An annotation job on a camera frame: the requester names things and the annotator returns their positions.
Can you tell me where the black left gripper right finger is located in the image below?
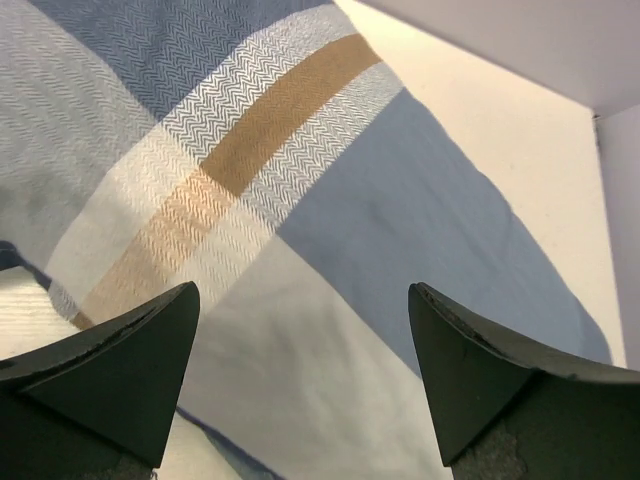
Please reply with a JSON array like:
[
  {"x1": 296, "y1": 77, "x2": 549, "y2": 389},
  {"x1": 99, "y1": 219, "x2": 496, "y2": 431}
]
[{"x1": 408, "y1": 283, "x2": 639, "y2": 480}]

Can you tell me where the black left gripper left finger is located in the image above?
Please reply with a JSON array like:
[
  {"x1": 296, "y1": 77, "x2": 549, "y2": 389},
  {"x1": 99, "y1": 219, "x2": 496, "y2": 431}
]
[{"x1": 1, "y1": 282, "x2": 200, "y2": 479}]

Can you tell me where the blue striped pillowcase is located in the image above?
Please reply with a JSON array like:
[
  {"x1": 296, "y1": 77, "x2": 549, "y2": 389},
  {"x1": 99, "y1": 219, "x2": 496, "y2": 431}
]
[{"x1": 1, "y1": 1, "x2": 611, "y2": 479}]

